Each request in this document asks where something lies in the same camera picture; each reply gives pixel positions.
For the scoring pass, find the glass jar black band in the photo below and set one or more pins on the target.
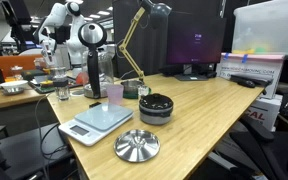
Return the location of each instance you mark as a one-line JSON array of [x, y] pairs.
[[61, 85]]

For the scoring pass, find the white kitchen scale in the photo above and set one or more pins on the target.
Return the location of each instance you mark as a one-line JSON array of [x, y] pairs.
[[100, 118]]

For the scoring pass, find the white box red letters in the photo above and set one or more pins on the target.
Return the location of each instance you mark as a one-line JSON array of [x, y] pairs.
[[265, 113]]

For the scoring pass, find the orange partition panel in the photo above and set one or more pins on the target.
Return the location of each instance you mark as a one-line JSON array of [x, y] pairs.
[[7, 63]]

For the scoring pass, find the clear plastic storage bin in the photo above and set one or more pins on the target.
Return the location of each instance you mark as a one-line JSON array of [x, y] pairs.
[[270, 30]]

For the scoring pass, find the grey pot black lid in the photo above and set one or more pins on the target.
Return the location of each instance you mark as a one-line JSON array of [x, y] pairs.
[[155, 111]]

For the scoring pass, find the grey tray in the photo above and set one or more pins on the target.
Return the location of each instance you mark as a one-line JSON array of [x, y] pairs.
[[37, 87]]

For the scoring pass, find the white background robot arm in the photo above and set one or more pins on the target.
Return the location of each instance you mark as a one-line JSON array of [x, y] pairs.
[[74, 43]]

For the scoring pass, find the pink translucent cup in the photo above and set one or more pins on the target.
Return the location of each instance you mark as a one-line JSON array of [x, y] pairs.
[[115, 95]]

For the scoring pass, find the silver pot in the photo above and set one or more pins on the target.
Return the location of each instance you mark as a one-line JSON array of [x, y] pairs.
[[130, 86]]

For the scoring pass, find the white printed cardboard box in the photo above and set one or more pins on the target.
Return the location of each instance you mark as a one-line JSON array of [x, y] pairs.
[[250, 68]]

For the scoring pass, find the orange silicone cup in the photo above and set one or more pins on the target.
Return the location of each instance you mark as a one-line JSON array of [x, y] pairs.
[[82, 78]]

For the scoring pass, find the white bowl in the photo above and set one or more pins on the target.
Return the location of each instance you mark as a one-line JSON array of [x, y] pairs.
[[13, 86]]

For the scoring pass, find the black office chair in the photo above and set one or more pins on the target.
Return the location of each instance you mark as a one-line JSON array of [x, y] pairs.
[[274, 150]]

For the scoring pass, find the black computer monitor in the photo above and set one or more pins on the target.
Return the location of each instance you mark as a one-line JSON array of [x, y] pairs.
[[194, 36]]

